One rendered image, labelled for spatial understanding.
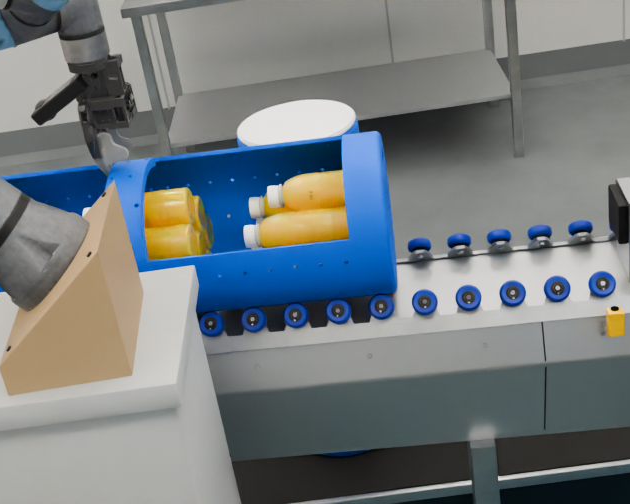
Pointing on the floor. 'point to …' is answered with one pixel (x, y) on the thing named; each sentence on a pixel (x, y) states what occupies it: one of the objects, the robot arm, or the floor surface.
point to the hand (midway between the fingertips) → (104, 170)
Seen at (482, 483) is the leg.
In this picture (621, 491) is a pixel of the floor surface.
